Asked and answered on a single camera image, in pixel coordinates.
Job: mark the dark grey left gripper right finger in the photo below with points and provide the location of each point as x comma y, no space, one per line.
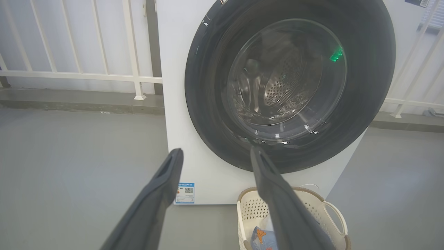
288,215

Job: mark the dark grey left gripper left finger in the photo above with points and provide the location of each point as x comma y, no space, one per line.
152,208

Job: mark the white garment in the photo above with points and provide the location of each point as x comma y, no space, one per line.
267,222

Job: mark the blue garment with orange print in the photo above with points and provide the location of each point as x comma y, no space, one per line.
260,239

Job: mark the black round glass washer door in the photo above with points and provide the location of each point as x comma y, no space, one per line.
204,86

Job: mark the cream basket with brown rim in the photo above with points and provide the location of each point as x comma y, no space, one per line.
249,208

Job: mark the white front-load washing machine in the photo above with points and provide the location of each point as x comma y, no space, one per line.
208,156

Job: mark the blue energy label sticker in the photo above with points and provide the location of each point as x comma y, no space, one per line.
185,193

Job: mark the steel perforated washer drum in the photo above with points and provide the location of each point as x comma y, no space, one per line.
277,90

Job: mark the white metal railing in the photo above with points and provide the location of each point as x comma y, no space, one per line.
416,69
131,52

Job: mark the dark blue QR sticker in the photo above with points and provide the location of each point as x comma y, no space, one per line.
418,2

